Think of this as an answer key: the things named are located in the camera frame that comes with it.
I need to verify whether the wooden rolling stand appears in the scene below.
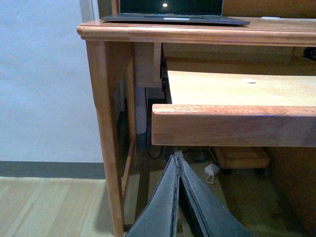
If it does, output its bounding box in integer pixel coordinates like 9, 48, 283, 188
213, 147, 270, 170

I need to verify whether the wooden desk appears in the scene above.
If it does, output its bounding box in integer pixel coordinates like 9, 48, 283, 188
77, 17, 316, 237

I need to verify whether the grey laptop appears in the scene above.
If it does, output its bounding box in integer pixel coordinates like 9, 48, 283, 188
102, 0, 250, 26

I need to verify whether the white power adapter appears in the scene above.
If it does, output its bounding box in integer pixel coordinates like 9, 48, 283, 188
204, 163, 220, 176

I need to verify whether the white charger cable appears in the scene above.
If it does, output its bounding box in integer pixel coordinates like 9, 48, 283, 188
204, 146, 222, 185

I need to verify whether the black power cable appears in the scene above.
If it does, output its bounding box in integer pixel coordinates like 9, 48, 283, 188
144, 86, 164, 159

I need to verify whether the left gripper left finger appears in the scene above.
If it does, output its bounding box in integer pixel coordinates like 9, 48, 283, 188
126, 156, 179, 237

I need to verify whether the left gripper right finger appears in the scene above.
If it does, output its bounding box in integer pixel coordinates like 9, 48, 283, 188
178, 157, 252, 237

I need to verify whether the wooden keyboard tray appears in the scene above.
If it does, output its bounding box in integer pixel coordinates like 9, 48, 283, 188
152, 71, 316, 147

